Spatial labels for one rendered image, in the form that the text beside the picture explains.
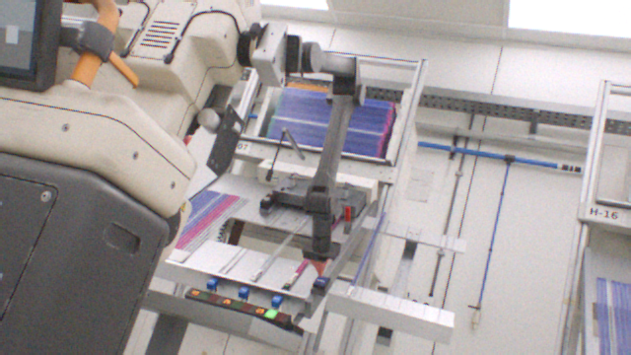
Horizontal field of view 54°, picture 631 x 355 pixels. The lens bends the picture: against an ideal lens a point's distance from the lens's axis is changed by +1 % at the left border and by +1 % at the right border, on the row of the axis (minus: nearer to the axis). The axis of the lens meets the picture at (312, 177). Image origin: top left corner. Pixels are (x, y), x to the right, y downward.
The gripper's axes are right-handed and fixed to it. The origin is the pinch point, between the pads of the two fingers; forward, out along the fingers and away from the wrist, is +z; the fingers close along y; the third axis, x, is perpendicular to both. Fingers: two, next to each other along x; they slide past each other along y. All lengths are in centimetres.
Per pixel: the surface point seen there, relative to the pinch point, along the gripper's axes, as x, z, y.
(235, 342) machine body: -3, 40, 33
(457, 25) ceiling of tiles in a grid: -286, -13, 9
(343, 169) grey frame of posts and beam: -71, 0, 17
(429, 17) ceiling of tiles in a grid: -282, -17, 28
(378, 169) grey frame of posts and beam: -73, -1, 3
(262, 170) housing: -61, 2, 48
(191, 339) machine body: -1, 42, 49
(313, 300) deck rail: 5.1, 6.4, 0.5
